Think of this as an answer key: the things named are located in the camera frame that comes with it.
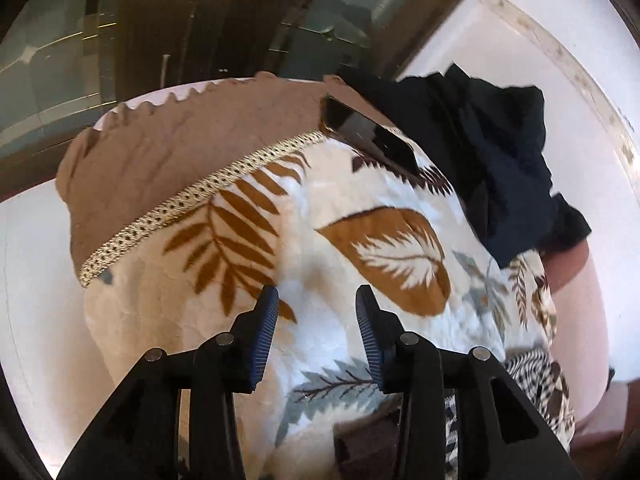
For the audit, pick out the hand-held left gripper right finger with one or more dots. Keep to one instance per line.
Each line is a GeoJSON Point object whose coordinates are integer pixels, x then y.
{"type": "Point", "coordinates": [367, 332]}

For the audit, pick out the dark brown cloth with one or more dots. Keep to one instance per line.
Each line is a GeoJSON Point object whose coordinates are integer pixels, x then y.
{"type": "Point", "coordinates": [362, 442]}

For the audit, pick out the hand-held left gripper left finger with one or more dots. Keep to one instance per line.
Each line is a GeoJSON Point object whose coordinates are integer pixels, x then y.
{"type": "Point", "coordinates": [267, 332]}

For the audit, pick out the black smartphone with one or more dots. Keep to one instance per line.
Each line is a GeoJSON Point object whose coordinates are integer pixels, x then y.
{"type": "Point", "coordinates": [365, 132]}

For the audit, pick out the leaf print fleece blanket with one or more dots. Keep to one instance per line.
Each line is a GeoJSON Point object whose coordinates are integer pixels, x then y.
{"type": "Point", "coordinates": [310, 240]}

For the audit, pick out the dark wooden wardrobe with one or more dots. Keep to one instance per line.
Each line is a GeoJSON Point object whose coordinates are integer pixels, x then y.
{"type": "Point", "coordinates": [225, 20]}

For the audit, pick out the dark navy cloth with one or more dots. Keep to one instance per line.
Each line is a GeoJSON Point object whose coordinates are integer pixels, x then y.
{"type": "Point", "coordinates": [490, 160]}

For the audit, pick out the black and white checked shirt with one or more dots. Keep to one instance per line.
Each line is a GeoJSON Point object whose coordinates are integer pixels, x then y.
{"type": "Point", "coordinates": [522, 360]}

